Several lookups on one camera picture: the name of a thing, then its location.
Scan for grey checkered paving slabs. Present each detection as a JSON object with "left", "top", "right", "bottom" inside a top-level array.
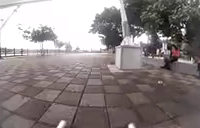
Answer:
[{"left": 0, "top": 52, "right": 200, "bottom": 128}]

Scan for large dark tree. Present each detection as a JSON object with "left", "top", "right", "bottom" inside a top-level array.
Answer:
[
  {"left": 89, "top": 5, "right": 125, "bottom": 50},
  {"left": 123, "top": 0, "right": 200, "bottom": 58}
]

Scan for white slanted mast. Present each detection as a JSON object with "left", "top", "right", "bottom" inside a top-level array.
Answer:
[
  {"left": 0, "top": 4, "right": 22, "bottom": 50},
  {"left": 118, "top": 0, "right": 134, "bottom": 46}
]

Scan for small tree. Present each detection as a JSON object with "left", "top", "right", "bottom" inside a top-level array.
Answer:
[{"left": 17, "top": 23, "right": 59, "bottom": 54}]

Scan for robot's own part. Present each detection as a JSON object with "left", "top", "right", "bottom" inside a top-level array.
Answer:
[
  {"left": 127, "top": 122, "right": 137, "bottom": 128},
  {"left": 56, "top": 120, "right": 68, "bottom": 128}
]

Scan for dark railing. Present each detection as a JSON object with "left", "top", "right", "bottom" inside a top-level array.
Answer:
[{"left": 0, "top": 47, "right": 72, "bottom": 58}]

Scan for lamp pole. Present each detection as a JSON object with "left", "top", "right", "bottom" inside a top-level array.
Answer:
[{"left": 0, "top": 18, "right": 5, "bottom": 60}]

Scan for white concrete pedestal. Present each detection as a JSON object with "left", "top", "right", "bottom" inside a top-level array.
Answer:
[{"left": 114, "top": 44, "right": 142, "bottom": 71}]

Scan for low grey wall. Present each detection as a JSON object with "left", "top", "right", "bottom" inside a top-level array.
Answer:
[{"left": 140, "top": 55, "right": 200, "bottom": 77}]

